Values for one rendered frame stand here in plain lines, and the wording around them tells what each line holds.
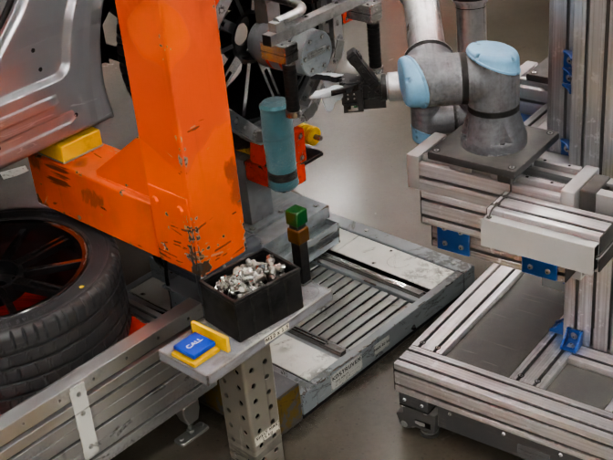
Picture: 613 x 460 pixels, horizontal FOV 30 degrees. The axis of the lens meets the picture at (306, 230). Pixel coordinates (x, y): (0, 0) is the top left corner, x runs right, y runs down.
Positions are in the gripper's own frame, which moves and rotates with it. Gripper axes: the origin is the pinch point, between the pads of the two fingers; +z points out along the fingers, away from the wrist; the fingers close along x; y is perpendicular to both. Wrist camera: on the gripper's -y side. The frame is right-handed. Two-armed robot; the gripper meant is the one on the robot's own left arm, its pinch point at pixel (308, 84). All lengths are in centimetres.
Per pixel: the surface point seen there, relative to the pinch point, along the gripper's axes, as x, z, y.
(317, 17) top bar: 10.4, -3.3, -14.5
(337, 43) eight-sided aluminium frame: 44.1, -6.8, 3.8
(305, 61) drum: 12.8, 1.2, -2.0
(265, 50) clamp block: 0.9, 10.3, -9.8
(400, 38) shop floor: 247, -31, 70
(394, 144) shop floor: 134, -24, 76
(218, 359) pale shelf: -63, 23, 42
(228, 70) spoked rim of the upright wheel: 25.3, 23.7, 3.3
